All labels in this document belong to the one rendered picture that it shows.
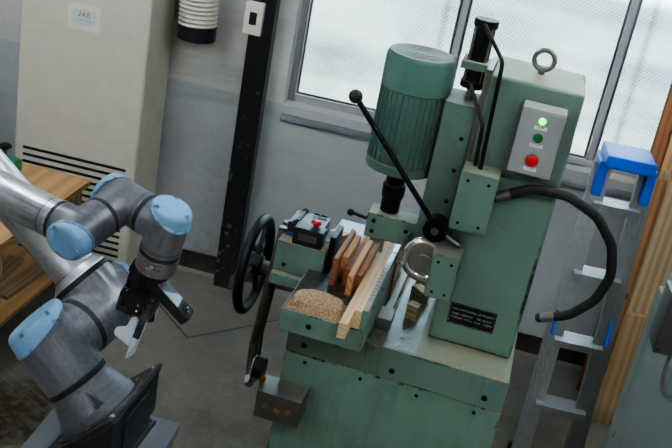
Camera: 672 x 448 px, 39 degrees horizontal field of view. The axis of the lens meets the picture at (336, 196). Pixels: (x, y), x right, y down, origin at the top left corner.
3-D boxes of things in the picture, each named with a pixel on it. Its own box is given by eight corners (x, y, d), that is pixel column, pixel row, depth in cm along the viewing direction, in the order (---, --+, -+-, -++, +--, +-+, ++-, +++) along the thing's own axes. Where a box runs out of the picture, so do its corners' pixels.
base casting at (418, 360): (328, 278, 287) (333, 251, 283) (514, 330, 277) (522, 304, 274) (284, 350, 246) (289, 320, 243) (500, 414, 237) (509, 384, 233)
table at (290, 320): (308, 227, 287) (312, 209, 284) (405, 254, 282) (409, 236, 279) (240, 318, 232) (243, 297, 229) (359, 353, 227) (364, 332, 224)
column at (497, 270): (439, 299, 268) (500, 54, 240) (517, 321, 264) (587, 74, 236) (426, 336, 247) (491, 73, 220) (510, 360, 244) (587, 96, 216)
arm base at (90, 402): (104, 422, 208) (77, 386, 206) (51, 447, 217) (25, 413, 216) (148, 374, 224) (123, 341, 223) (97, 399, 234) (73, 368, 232)
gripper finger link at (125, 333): (107, 350, 211) (123, 311, 212) (131, 360, 211) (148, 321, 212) (104, 350, 208) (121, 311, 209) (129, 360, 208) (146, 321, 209)
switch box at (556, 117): (508, 162, 226) (525, 99, 220) (550, 172, 224) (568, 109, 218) (506, 170, 220) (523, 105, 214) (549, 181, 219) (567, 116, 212)
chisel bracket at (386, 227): (367, 230, 257) (373, 202, 254) (417, 243, 255) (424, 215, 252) (361, 240, 251) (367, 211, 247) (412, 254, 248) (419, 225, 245)
